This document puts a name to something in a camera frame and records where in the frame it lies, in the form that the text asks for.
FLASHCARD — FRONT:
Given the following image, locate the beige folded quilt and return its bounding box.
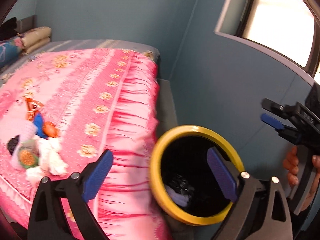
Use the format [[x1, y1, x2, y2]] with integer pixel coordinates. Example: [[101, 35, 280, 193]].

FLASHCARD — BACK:
[[20, 27, 52, 55]]

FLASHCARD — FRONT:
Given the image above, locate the white tissue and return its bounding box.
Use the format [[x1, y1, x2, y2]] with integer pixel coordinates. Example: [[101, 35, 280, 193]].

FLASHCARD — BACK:
[[37, 137, 68, 176], [26, 166, 46, 185]]

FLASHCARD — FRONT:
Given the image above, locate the blue cloth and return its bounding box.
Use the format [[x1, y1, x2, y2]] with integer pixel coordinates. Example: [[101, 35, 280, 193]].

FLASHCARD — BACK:
[[33, 113, 48, 139]]

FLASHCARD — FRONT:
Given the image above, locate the black clothing pile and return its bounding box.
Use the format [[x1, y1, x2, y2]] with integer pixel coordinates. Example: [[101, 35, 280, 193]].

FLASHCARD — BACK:
[[0, 17, 17, 41]]

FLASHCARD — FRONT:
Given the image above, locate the grey upholstered headboard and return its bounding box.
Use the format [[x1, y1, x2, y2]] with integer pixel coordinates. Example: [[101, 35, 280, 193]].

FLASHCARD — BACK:
[[15, 15, 37, 33]]

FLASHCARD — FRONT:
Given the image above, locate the white foam fruit net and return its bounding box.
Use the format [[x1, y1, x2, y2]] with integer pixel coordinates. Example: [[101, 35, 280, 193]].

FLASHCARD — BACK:
[[1, 118, 37, 170]]

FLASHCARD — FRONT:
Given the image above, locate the black plastic bag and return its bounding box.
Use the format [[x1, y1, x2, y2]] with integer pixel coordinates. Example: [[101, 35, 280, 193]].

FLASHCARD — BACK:
[[7, 135, 20, 155], [169, 175, 194, 196]]

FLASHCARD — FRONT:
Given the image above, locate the yellow rimmed trash bin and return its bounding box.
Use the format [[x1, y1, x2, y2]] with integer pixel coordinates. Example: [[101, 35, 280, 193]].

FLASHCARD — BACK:
[[150, 125, 245, 226]]

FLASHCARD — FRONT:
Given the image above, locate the orange snack wrapper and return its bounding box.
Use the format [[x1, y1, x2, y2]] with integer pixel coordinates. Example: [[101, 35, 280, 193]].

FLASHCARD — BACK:
[[25, 98, 43, 121]]

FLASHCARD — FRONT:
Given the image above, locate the grey striped bed sheet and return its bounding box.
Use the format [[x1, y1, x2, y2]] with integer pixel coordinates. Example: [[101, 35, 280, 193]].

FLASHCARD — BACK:
[[1, 40, 161, 86]]

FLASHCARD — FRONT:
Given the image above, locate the green noodle snack packet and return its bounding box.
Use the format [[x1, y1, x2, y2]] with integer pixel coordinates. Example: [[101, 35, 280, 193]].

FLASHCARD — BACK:
[[17, 139, 39, 169]]

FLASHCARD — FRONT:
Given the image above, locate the pink floral bedspread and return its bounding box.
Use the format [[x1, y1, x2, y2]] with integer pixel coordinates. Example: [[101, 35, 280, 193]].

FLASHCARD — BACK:
[[1, 48, 171, 239]]

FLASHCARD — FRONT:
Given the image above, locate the person's right hand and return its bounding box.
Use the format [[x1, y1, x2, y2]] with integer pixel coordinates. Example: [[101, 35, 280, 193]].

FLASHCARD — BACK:
[[283, 146, 319, 215]]

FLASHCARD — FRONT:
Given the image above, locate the orange tangerine peel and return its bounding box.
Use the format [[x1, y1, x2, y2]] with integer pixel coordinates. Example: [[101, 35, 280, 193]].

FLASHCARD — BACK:
[[42, 121, 59, 138]]

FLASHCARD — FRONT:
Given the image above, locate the blue floral folded quilt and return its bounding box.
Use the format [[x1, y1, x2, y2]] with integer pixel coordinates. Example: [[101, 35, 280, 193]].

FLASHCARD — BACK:
[[0, 36, 23, 67]]

